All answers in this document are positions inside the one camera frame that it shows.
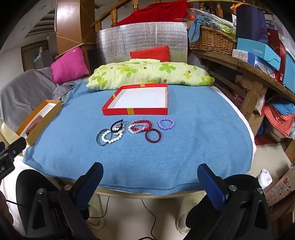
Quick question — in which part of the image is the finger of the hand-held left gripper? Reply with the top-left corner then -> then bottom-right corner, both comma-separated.
5,137 -> 27,160

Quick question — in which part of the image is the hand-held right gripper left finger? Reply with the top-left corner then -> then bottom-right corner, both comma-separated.
28,162 -> 104,240

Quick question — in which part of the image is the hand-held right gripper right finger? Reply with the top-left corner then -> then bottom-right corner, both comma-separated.
197,163 -> 273,240

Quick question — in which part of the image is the silver bangle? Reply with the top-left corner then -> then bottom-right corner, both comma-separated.
96,128 -> 113,147

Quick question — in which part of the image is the black hair tie with ring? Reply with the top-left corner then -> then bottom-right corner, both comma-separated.
111,119 -> 128,133

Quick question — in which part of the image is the pink white bead bracelet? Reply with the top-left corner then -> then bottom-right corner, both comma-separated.
128,123 -> 145,134

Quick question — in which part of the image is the maroon bangle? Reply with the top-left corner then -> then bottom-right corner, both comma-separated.
145,130 -> 162,143

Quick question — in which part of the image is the purple bead bracelet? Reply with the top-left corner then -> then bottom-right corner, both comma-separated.
157,118 -> 175,130

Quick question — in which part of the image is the dark red bead bracelet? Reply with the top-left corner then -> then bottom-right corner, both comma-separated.
132,119 -> 152,133

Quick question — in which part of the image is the red cardboard tray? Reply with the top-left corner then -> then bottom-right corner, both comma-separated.
102,83 -> 169,115

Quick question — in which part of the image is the person's left forearm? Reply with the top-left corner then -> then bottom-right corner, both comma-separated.
0,191 -> 14,231

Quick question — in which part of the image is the orange cardboard box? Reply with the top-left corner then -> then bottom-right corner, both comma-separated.
16,100 -> 63,146

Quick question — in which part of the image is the blue towel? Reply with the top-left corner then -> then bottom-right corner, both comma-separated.
23,81 -> 254,193

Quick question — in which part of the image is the grey cloth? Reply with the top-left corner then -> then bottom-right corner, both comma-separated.
0,67 -> 79,132

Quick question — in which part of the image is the white plastic bottle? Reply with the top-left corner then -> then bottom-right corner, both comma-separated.
257,169 -> 273,190

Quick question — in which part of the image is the floral cardboard box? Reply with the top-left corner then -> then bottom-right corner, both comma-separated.
265,166 -> 295,208

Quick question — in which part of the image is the window grille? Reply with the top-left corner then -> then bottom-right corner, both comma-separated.
21,40 -> 50,71

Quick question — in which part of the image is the pile of folded cloths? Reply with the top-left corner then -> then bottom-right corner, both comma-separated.
263,97 -> 295,139

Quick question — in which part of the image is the pink pillow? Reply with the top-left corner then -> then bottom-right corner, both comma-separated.
51,47 -> 90,85

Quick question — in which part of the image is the wooden bench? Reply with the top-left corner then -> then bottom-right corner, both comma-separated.
191,49 -> 295,120

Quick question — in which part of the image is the green floral pillow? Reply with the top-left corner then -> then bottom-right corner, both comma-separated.
86,59 -> 215,91

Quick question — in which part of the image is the white printed small box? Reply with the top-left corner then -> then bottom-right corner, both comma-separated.
232,49 -> 249,62

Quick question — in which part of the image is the brown wooden cabinet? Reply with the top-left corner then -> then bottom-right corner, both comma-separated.
54,0 -> 96,56

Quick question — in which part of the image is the red carton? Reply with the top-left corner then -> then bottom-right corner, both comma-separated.
267,30 -> 286,83

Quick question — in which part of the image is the wicker basket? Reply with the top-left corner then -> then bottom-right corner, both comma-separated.
189,26 -> 238,56

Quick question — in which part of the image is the small red pillow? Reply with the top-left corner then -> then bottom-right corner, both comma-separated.
129,45 -> 171,62

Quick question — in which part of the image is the light blue flat box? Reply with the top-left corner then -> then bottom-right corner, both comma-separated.
236,38 -> 282,71

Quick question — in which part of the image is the silver foil insulated box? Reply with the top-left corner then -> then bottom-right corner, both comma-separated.
97,21 -> 188,65

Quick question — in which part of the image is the blue cloth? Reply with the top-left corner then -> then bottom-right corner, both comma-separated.
188,15 -> 222,43

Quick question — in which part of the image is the wooden railing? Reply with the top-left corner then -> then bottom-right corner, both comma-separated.
92,0 -> 231,27

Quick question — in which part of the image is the navy bag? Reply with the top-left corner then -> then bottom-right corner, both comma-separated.
235,5 -> 269,45

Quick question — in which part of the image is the large red cloth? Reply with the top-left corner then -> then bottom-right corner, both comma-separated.
113,0 -> 188,28

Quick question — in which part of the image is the black cable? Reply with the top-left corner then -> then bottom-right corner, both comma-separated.
88,198 -> 157,240

